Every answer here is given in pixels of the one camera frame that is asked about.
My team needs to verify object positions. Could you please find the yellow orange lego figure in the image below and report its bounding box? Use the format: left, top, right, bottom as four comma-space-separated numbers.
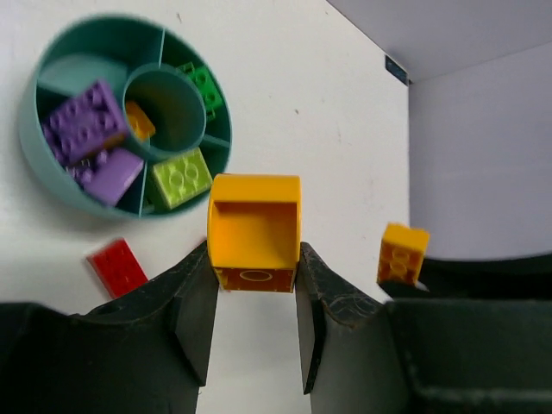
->
207, 173, 301, 293

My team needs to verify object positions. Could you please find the right blue corner label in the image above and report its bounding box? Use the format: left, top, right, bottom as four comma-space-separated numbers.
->
385, 55, 411, 86

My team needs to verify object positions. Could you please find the long yellow lego brick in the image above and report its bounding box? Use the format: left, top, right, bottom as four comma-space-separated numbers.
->
377, 223, 430, 285

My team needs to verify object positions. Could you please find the pale green sloped lego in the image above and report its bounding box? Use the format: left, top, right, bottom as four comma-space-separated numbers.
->
145, 147, 213, 212

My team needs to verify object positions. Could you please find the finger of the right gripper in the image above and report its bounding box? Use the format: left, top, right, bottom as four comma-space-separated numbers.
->
381, 253, 551, 300

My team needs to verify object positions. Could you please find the red lego brick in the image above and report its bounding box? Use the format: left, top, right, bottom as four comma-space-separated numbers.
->
86, 238, 148, 299

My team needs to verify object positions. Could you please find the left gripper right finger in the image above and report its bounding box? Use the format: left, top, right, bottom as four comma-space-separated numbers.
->
295, 243, 551, 413

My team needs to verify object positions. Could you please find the purple lego brick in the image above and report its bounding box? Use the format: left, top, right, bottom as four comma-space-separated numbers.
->
41, 79, 129, 166
66, 147, 144, 206

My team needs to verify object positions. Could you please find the small green lego brick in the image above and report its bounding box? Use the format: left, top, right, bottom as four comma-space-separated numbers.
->
176, 62, 223, 122

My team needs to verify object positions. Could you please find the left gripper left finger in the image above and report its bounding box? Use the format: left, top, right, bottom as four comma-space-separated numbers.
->
1, 244, 218, 413

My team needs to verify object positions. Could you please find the teal round divided container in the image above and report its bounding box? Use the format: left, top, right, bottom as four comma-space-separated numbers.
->
18, 15, 232, 218

